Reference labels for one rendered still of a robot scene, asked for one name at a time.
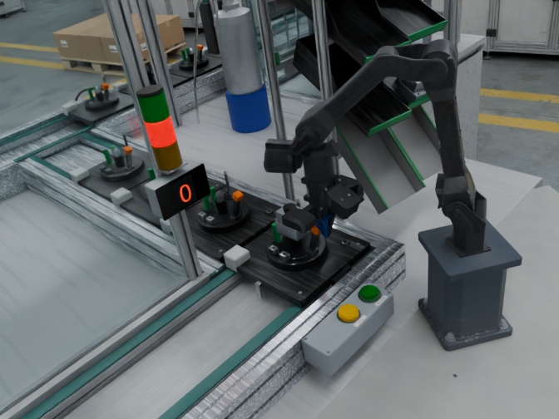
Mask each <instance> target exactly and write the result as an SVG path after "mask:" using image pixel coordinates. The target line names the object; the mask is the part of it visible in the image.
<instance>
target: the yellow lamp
mask: <svg viewBox="0 0 559 419"><path fill-rule="evenodd" d="M151 148H152V150H153V154H154V156H155V159H156V164H157V168H158V169H159V170H173V169H175V168H177V167H179V166H180V165H181V164H182V158H181V152H180V149H179V146H178V142H177V139H176V141H175V142H174V143H173V144H171V145H168V146H165V147H154V146H151Z"/></svg>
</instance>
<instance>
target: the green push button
mask: <svg viewBox="0 0 559 419"><path fill-rule="evenodd" d="M359 294H360V298H361V299H363V300H365V301H374V300H376V299H377V298H378V297H379V289H378V288H377V287H376V286H373V285H366V286H363V287H362V288H361V289H360V290H359Z"/></svg>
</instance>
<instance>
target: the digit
mask: <svg viewBox="0 0 559 419"><path fill-rule="evenodd" d="M172 188H173V191H174V194H175V197H176V203H177V205H178V209H179V210H180V209H182V208H184V207H185V206H187V205H188V204H190V203H192V202H193V201H195V200H197V196H196V193H195V187H194V184H193V180H192V177H191V174H189V175H188V176H186V177H184V178H183V179H181V180H178V181H177V182H175V183H174V184H172Z"/></svg>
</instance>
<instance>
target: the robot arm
mask: <svg viewBox="0 0 559 419"><path fill-rule="evenodd" d="M457 74H458V49H457V47H456V46H455V44H453V43H452V42H450V41H449V40H445V39H437V40H434V41H432V42H430V43H414V44H408V45H402V46H385V47H381V48H379V49H378V51H377V53H376V54H375V55H374V56H373V57H372V58H371V59H370V60H369V61H368V62H367V63H366V64H365V65H364V66H363V67H362V68H361V69H360V70H358V71H357V72H356V73H355V74H354V75H353V76H352V77H351V78H350V79H349V80H348V81H347V82H346V83H345V84H344V85H343V86H341V87H340V88H339V89H338V90H337V91H336V92H335V93H334V94H333V95H332V96H331V97H329V98H328V99H326V100H323V101H321V102H319V103H318V104H316V105H315V106H313V107H311V108H309V109H308V110H307V111H306V112H305V113H304V115H303V117H302V119H301V120H300V122H299V124H298V125H297V126H296V128H295V136H294V139H293V140H276V139H268V140H267V141H266V143H265V158H264V168H265V171H266V172H268V173H288V174H294V173H296V171H297V169H300V168H301V166H302V163H303V164H304V177H303V178H301V183H303V184H305V185H306V189H307V194H306V195H304V200H305V201H307V202H309V205H307V206H306V207H304V208H303V209H298V208H295V207H294V208H293V209H291V210H290V211H288V212H287V213H285V214H284V215H283V216H282V222H283V225H285V226H287V227H290V228H291V229H295V230H297V231H299V232H300V233H303V234H304V233H306V232H307V231H308V230H310V229H311V228H313V227H314V226H315V225H316V227H317V228H318V229H319V231H320V233H321V234H322V235H323V236H324V237H325V238H328V237H329V236H330V233H331V229H332V226H333V222H334V218H335V215H337V216H338V217H340V218H341V219H347V218H348V217H349V216H350V215H352V214H353V213H356V212H357V210H358V207H359V204H360V203H362V202H363V201H364V198H363V197H364V188H363V186H362V185H361V184H360V183H359V181H358V180H356V179H353V178H350V177H348V176H345V175H336V174H334V167H333V159H332V156H338V155H339V152H340V151H341V149H342V146H341V145H340V144H339V143H337V142H335V141H334V139H331V140H330V141H329V142H324V141H325V140H326V138H327V137H328V136H329V134H330V133H331V131H332V130H333V129H334V127H335V126H336V125H337V123H338V122H339V120H340V119H341V117H342V116H344V115H345V114H346V113H347V112H348V111H349V110H350V109H351V108H352V107H353V106H355V105H356V104H357V103H358V102H359V101H360V100H361V99H363V98H364V97H365V96H366V95H367V94H368V93H369V92H370V91H372V90H373V89H374V88H375V87H376V86H377V85H378V84H379V83H380V82H381V81H382V80H383V79H385V78H386V76H393V77H397V78H400V79H404V80H407V81H421V82H422V84H423V88H424V90H425V92H426V93H427V95H428V97H429V99H430V101H431V102H432V104H433V106H432V108H433V113H434V119H435V124H436V129H437V134H438V144H439V150H440V155H441V160H442V166H443V174H440V173H438V177H437V182H436V187H435V192H436V195H437V197H438V209H440V208H442V212H443V214H444V216H445V217H448V218H449V219H450V220H451V222H452V224H453V235H451V236H448V237H446V238H445V240H446V241H447V242H448V244H449V245H450V246H451V248H452V249H453V251H454V252H455V253H456V254H457V256H458V257H459V258H463V257H467V256H471V255H474V254H480V253H485V252H488V251H491V247H490V246H489V245H488V243H487V242H486V241H485V240H484V238H485V227H486V217H487V199H486V198H485V197H484V196H483V195H481V194H480V193H479V192H478V191H477V190H476V187H475V184H474V182H473V179H472V175H471V173H470V171H469V170H468V168H467V167H466V164H465V162H466V161H465V159H464V153H463V141H462V135H461V131H462V130H461V128H460V122H459V116H458V104H457V97H456V85H457Z"/></svg>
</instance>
